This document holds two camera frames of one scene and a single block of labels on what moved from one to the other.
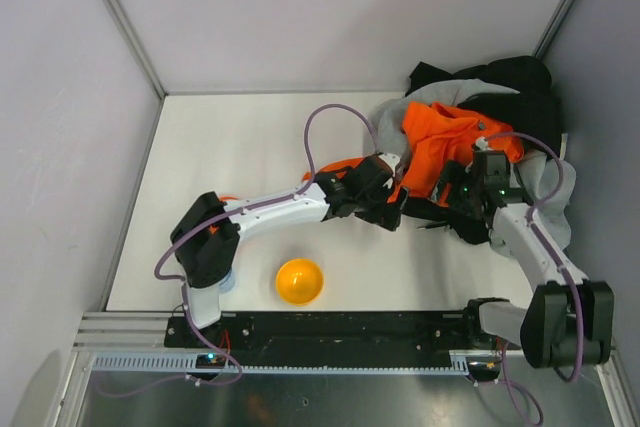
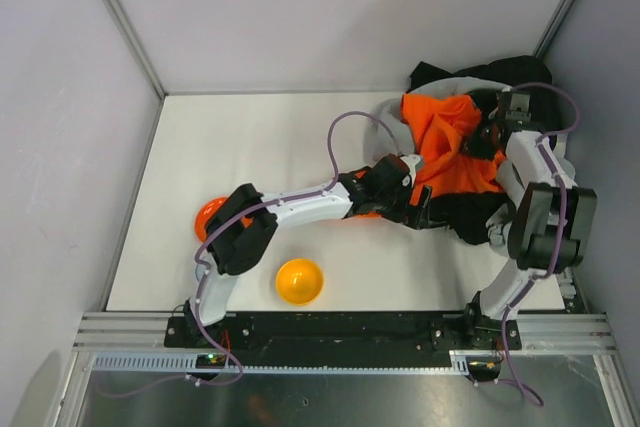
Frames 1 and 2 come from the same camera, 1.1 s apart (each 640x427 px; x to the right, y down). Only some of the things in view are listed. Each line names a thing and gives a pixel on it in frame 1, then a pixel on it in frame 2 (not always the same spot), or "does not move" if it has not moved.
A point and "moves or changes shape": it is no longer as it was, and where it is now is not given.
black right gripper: [451, 189] to [482, 134]
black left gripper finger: [403, 195] to [424, 215]
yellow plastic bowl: [299, 281] does not move
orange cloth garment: [434, 135] moves or changes shape
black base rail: [326, 339] does not move
